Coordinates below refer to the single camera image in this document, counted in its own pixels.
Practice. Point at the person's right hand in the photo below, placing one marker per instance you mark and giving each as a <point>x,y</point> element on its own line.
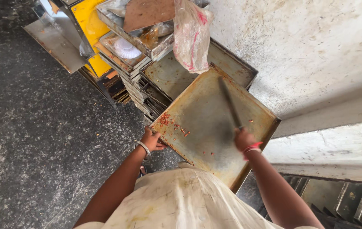
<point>244,139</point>

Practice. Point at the person's left hand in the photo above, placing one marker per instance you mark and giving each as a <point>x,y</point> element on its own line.
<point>150,139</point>

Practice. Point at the large rusty metal baking tray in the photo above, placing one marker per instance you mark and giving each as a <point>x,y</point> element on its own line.
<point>211,127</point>

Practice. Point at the metal scraper knife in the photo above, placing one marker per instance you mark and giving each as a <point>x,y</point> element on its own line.
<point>230,103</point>

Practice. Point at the silver metal bangle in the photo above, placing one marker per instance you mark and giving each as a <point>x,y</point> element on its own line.
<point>145,148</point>

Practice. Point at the red thread wristband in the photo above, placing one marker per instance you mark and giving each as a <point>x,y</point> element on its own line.
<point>251,148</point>

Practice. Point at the red crumb scraps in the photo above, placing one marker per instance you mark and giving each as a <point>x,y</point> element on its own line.
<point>168,122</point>

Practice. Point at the person's sandal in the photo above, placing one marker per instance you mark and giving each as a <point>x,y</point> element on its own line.
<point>142,169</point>

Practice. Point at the stack of metal baking trays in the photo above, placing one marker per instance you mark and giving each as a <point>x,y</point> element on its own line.
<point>142,92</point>

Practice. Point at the person's cream shirt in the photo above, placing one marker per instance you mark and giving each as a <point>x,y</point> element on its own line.
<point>187,203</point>

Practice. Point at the empty grey metal baking tray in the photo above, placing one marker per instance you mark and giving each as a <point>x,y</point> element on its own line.
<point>181,71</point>

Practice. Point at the metal tray with white lid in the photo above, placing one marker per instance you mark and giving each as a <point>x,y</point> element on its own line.
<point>123,52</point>

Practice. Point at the deep metal tray with bags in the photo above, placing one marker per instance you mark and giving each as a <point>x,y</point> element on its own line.
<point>142,35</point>

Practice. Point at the metal tray rack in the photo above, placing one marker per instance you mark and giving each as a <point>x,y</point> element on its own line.
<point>333,203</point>

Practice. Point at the clear plastic bag red print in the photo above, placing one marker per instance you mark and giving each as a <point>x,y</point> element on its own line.
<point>191,35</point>

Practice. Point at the yellow metal machine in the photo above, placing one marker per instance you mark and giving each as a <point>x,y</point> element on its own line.
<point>92,35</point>

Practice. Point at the brown cardboard sheet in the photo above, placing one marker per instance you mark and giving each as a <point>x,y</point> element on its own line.
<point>147,13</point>

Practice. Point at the steel machine chute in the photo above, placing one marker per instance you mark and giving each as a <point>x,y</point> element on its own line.
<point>57,38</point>

